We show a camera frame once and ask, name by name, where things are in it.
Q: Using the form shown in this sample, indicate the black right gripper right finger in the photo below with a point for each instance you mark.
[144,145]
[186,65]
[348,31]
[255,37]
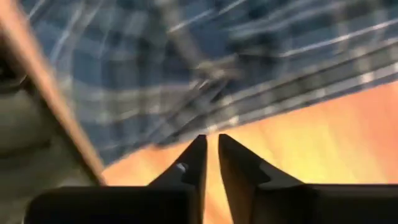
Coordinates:
[295,205]

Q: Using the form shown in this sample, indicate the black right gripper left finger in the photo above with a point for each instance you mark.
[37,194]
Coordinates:
[124,205]

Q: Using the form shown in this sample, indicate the dark patterned garment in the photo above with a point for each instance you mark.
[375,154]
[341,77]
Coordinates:
[155,62]

